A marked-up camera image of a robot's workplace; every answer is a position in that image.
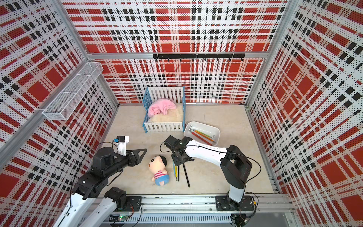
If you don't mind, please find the cartoon boy plush doll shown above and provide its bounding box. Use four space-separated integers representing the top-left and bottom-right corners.
148 155 170 186

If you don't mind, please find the black hook rail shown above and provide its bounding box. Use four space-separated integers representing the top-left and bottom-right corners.
153 53 246 61

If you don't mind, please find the cream fluffy mattress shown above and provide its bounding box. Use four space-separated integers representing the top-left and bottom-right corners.
148 103 184 123

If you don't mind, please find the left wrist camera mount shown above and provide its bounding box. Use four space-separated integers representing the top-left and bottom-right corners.
113 136 130 156

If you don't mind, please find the white plastic storage box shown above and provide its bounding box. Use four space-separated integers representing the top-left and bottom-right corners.
183 121 221 146

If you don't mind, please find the orange hex key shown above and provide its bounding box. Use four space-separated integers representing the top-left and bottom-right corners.
190 129 214 142

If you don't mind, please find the white and blue toy crib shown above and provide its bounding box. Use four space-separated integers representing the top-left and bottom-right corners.
143 87 186 132

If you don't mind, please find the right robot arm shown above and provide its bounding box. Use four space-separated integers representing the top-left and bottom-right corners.
162 135 252 203

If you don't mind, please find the large black hex key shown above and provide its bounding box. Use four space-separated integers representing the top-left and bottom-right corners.
182 164 191 188

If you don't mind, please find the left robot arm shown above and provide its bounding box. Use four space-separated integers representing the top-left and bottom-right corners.
54 147 147 227

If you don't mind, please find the white wire mesh basket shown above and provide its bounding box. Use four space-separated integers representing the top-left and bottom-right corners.
43 62 103 121

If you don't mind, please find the red hex key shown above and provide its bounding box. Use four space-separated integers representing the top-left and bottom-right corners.
190 131 214 146

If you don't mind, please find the pink cloth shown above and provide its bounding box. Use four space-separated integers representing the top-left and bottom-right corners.
147 98 177 118

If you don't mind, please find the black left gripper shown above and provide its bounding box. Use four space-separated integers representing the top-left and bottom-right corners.
105 148 147 177

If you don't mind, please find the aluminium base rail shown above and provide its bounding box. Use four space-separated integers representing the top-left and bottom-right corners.
101 193 298 227

